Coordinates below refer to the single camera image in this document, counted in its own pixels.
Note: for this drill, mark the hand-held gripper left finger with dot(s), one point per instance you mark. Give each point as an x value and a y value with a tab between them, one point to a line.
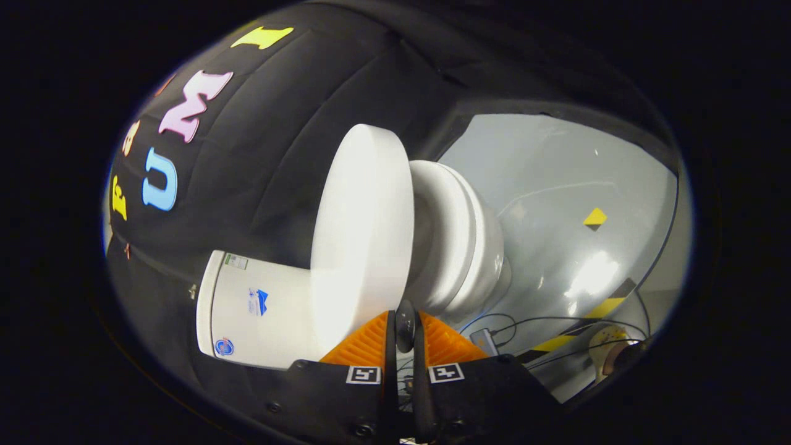
390	383

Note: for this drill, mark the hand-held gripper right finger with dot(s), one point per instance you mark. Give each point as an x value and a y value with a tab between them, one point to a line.
421	383

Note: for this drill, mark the white toilet lid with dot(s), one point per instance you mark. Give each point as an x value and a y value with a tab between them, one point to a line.
361	235

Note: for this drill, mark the white toilet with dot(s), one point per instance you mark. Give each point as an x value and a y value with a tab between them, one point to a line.
266	309

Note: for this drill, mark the beige shoe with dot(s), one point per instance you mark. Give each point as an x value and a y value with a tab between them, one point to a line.
609	346

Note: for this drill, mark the yellow black floor tape strip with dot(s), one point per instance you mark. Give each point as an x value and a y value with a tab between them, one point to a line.
602	307

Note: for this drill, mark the yellow black tape square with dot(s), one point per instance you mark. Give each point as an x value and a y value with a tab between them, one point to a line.
595	216

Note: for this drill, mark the black backdrop cloth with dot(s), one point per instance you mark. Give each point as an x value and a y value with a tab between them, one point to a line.
278	123

